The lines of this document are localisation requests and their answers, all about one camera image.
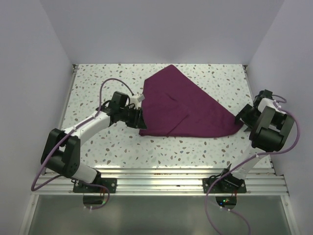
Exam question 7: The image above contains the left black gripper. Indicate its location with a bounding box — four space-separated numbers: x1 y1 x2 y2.
119 105 147 129

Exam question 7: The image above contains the purple cloth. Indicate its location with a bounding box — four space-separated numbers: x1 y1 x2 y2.
139 65 243 138

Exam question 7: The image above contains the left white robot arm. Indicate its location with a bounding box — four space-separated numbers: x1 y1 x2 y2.
41 105 147 192

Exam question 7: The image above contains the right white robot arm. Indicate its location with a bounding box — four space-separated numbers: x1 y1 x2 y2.
229 98 301 180

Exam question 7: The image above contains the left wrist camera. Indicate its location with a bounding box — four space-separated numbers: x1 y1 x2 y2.
109 92 145 108

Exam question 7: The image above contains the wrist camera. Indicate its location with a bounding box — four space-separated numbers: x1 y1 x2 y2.
109 92 145 108
253 89 273 104

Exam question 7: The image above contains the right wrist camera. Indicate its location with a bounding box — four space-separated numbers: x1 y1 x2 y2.
253 89 273 104

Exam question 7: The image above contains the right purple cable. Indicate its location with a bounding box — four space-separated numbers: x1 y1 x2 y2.
203 95 302 235

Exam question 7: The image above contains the purple cable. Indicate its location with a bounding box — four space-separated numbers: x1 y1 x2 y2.
31 78 137 212
203 95 302 235

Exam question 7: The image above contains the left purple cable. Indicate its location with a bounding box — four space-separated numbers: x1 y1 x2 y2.
31 78 137 212

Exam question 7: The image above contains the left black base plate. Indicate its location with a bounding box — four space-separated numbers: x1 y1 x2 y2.
71 177 117 193

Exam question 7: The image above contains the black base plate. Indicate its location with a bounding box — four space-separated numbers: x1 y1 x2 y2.
202 176 247 193
71 177 117 193

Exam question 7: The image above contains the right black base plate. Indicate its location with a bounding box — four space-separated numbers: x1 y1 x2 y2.
202 176 247 193

